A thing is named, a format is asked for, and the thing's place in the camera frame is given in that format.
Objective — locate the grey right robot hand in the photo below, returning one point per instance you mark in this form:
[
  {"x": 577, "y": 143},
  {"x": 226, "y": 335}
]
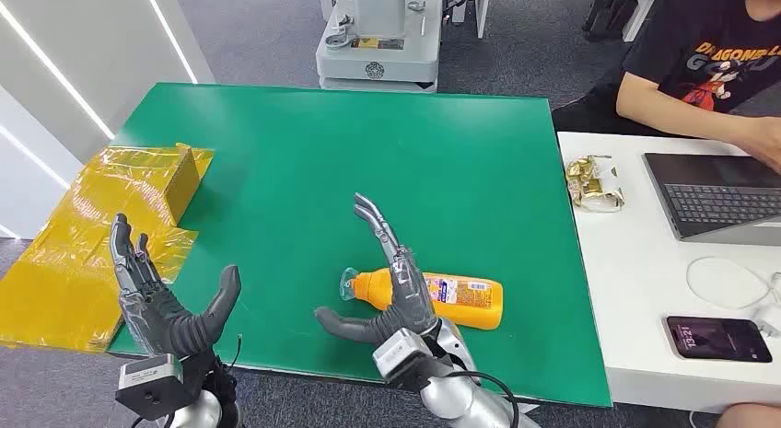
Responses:
[{"x": 409, "y": 303}]

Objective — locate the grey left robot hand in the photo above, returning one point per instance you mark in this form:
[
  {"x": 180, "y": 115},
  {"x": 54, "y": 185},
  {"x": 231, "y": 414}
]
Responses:
[{"x": 165, "y": 327}]

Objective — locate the person's right hand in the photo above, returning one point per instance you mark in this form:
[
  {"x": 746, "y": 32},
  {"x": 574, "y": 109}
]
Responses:
[{"x": 766, "y": 138}]

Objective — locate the orange bottle with clear cap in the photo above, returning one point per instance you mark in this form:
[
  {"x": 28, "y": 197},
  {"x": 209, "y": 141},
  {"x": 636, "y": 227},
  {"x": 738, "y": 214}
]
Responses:
[{"x": 473, "y": 303}]

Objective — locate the white robot base machine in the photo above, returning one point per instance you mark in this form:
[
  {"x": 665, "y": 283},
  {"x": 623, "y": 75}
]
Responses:
[{"x": 378, "y": 53}]

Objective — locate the person's right forearm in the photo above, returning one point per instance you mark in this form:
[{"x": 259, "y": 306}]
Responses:
[{"x": 671, "y": 114}]

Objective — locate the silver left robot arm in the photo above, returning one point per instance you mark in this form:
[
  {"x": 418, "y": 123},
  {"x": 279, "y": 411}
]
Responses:
[{"x": 198, "y": 413}]

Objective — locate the grey laptop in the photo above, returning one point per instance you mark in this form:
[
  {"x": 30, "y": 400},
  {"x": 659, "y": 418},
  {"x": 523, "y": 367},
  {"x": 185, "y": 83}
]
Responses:
[{"x": 714, "y": 199}]

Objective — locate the person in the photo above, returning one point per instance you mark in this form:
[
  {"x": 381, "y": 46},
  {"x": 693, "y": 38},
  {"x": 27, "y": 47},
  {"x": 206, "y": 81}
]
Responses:
[{"x": 701, "y": 41}]

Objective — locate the yellow taped flat cardboard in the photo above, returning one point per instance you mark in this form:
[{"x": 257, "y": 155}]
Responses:
[{"x": 55, "y": 279}]

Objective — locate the yellow taped cardboard box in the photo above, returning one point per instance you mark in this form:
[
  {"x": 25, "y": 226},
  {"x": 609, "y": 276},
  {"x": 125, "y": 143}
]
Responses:
[{"x": 183, "y": 187}]

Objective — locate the green table mat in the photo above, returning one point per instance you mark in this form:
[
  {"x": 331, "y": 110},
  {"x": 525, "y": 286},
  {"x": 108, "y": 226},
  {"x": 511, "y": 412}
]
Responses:
[{"x": 366, "y": 157}]

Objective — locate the gold snack wrapper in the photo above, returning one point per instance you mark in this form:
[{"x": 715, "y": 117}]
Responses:
[{"x": 592, "y": 184}]

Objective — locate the white charger adapter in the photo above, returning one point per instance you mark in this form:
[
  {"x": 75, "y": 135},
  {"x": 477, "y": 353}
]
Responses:
[{"x": 770, "y": 320}]

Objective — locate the white desk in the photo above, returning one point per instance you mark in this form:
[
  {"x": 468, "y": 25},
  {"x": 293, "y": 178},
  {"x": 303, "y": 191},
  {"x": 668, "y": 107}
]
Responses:
[{"x": 628, "y": 279}]

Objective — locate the black chair base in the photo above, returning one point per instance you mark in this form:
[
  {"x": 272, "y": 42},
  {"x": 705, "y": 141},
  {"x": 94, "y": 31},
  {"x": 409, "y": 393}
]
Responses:
[{"x": 610, "y": 13}]

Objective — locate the black smartphone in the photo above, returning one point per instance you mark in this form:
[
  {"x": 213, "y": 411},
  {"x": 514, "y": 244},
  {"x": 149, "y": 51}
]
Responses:
[{"x": 717, "y": 340}]

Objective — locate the person's knee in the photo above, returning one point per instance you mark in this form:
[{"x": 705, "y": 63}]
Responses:
[{"x": 750, "y": 416}]

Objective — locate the white furniture leg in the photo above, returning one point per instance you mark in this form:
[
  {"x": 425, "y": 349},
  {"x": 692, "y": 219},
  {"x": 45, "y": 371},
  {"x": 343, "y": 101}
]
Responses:
[{"x": 482, "y": 10}]

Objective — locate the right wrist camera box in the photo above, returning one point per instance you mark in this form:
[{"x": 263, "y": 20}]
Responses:
[{"x": 399, "y": 355}]

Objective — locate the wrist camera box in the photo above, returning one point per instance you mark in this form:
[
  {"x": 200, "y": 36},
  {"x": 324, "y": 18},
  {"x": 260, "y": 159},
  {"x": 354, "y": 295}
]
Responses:
[
  {"x": 399, "y": 355},
  {"x": 149, "y": 382}
]

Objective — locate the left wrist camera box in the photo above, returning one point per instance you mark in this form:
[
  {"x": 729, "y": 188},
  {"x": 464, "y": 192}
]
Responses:
[{"x": 149, "y": 382}]

